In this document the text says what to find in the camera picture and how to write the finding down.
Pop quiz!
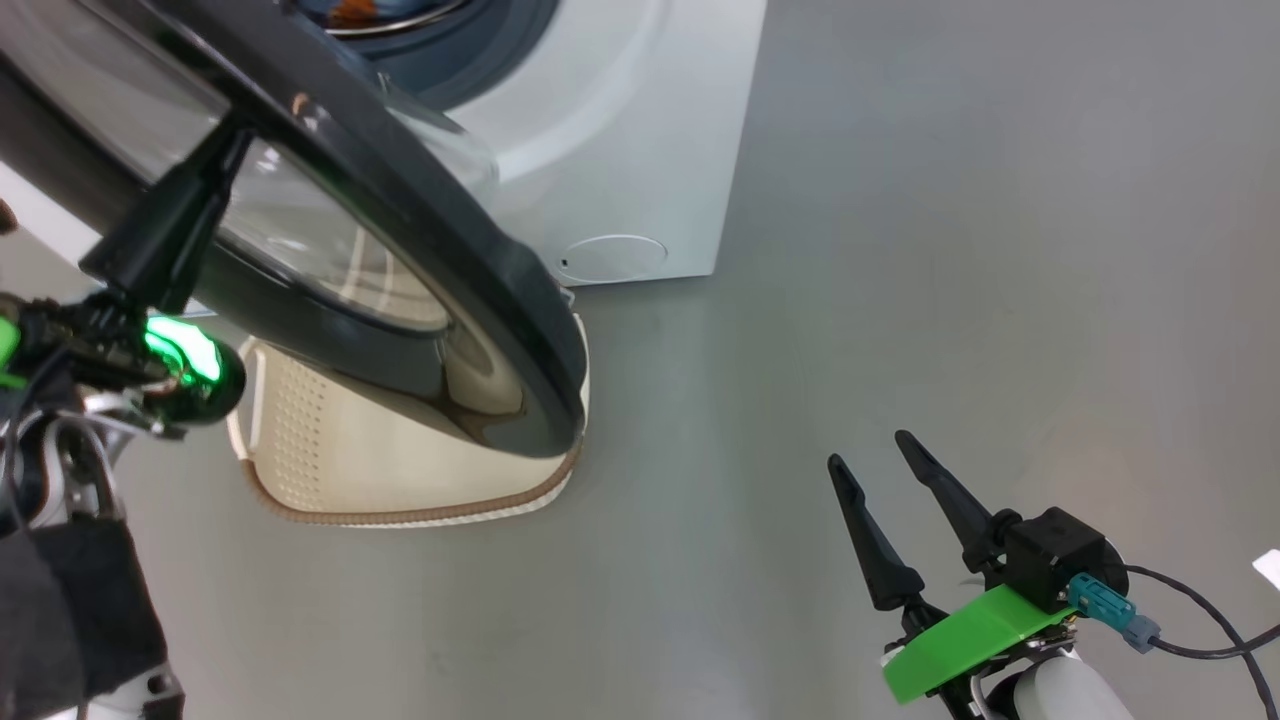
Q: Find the black round washing machine door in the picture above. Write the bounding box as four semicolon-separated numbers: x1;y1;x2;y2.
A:
0;0;590;462

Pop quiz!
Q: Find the grey rubber door seal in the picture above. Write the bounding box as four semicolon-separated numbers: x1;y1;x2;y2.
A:
340;0;562;112

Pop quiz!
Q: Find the round white filter cover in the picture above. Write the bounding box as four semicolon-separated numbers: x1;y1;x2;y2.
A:
557;234;670;285

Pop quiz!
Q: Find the white front-load washing machine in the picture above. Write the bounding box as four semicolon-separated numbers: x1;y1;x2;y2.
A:
0;0;769;292

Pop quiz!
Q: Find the blue cartoon print garment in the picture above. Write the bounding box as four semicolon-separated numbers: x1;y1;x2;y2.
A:
298;0;447;31

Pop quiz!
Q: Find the steel washing machine drum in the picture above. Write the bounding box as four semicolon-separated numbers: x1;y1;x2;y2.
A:
325;0;473;39

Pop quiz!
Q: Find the dark cable with teal connector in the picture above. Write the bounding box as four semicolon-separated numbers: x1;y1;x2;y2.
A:
1067;564;1280;720

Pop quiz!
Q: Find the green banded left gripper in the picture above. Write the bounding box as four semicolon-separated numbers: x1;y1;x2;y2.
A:
0;126;257;403

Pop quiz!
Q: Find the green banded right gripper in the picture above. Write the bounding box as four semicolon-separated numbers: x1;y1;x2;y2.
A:
827;430;1080;705

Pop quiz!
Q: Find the cream perforated laundry basket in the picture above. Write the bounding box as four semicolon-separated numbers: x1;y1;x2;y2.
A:
227;290;592;530

